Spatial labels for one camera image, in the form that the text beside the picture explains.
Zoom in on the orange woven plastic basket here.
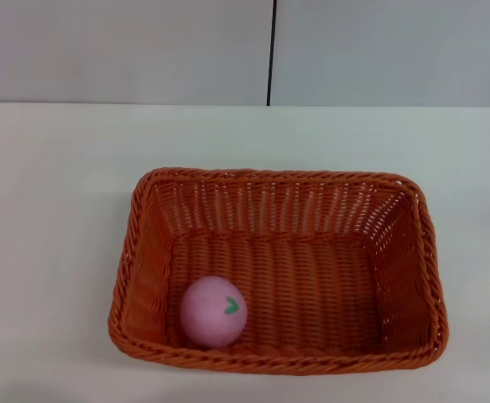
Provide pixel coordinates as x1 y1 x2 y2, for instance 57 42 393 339
107 166 451 374

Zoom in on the pink toy peach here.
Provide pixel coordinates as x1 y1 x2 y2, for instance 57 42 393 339
180 275 248 348

